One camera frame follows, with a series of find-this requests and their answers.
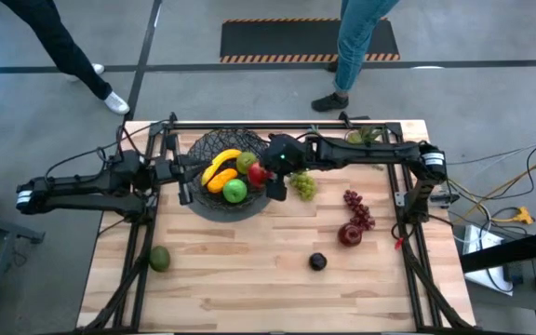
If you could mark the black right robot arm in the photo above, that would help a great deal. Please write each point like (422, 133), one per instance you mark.
(370, 151)

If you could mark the yellow power plug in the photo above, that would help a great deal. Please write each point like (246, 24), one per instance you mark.
(524, 215)

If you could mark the black aluminium table frame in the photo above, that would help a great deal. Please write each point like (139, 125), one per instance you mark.
(231, 125)

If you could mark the dark red apple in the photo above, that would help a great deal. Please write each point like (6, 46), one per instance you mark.
(349, 235)

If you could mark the white box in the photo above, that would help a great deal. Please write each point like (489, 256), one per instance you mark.
(486, 279)

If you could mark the orange mango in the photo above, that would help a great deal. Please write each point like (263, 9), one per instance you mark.
(221, 181)

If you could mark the green pear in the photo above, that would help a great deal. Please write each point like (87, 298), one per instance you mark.
(245, 162)

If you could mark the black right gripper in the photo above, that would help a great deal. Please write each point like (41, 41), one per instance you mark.
(289, 156)

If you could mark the black plum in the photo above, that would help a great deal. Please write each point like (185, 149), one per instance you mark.
(317, 261)

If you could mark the yellow banana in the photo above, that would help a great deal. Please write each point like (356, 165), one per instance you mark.
(219, 163)

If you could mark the red grape bunch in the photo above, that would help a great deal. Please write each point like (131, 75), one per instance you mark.
(358, 211)

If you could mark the green avocado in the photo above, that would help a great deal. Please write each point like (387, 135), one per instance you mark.
(160, 258)

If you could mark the bright red apple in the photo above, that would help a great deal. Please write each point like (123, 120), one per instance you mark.
(256, 174)

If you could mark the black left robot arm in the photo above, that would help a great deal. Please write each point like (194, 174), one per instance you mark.
(86, 186)

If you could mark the black hazard-striped floor mat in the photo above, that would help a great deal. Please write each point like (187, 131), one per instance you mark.
(272, 39)

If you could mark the green apple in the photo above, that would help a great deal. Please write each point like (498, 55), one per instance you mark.
(235, 191)

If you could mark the black metal beam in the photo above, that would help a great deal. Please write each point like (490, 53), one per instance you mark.
(505, 253)

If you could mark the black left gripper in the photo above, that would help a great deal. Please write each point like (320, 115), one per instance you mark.
(172, 170)

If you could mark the grey round woven placemat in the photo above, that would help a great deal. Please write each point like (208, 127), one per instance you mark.
(231, 215)

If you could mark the person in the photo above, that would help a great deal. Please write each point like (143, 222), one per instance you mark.
(356, 42)
(63, 46)

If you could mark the small green plant sprig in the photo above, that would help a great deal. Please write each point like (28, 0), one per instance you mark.
(314, 129)

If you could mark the green grape bunch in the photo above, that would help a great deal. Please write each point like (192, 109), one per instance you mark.
(304, 186)

